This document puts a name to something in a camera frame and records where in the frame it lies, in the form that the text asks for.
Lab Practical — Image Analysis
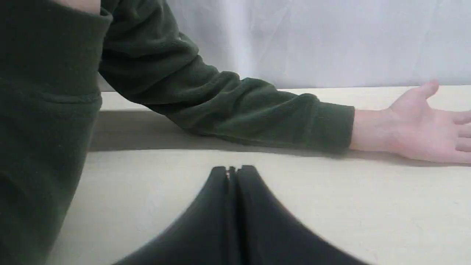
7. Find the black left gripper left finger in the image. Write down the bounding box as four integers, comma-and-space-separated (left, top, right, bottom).
117, 167, 236, 265

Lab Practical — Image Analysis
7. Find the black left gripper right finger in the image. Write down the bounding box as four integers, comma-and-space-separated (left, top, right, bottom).
235, 166, 364, 265

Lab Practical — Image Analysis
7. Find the dark green sleeved forearm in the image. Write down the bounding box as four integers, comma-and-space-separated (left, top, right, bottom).
99, 0, 354, 153

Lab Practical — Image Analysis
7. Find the open bare human hand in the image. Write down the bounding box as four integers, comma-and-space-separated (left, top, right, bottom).
350, 82, 471, 164

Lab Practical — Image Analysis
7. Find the dark green sweater torso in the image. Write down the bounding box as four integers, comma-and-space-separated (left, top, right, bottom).
0, 0, 111, 265

